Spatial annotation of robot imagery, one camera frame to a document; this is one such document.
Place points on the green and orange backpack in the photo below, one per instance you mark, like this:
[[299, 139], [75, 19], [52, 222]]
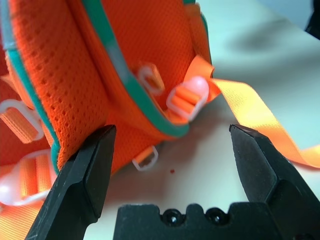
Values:
[[75, 75]]

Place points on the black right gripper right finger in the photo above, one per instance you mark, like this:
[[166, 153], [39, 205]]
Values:
[[270, 170]]

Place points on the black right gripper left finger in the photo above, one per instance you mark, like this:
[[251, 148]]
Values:
[[75, 190]]

